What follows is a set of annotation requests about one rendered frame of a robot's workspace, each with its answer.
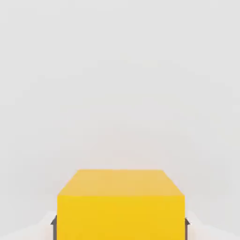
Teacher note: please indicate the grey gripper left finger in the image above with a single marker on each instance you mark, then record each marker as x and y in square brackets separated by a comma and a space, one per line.
[37, 231]

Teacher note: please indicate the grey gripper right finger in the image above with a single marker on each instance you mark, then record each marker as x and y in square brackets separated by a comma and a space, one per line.
[202, 231]

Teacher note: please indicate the small yellow cube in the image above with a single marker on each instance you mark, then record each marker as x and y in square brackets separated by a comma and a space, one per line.
[121, 210]

